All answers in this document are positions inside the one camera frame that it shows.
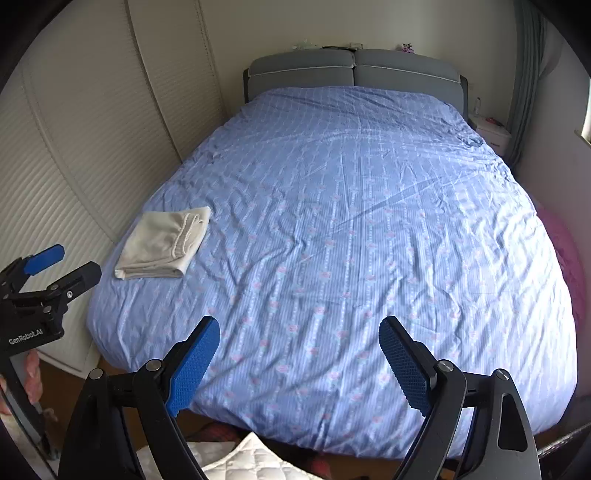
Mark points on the grey-green curtain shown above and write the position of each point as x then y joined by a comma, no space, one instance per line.
531,28

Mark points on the cream louvered wardrobe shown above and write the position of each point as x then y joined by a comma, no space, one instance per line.
102,109

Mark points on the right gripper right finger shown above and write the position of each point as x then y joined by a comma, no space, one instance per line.
500,443

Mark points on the cream pants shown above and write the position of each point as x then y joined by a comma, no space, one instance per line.
163,244

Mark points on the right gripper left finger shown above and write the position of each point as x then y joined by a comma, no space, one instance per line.
97,443

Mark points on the white quilted cloth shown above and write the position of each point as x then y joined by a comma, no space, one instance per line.
246,460

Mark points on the blue floral bed sheet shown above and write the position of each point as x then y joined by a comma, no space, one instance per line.
331,209

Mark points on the window with grille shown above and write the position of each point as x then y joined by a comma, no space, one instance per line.
584,128

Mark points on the white nightstand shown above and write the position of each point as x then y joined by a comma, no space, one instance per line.
497,137

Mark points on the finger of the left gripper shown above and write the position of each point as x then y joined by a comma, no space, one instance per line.
15,275
74,284

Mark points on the grey upholstered headboard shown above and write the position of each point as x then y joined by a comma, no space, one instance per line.
372,68

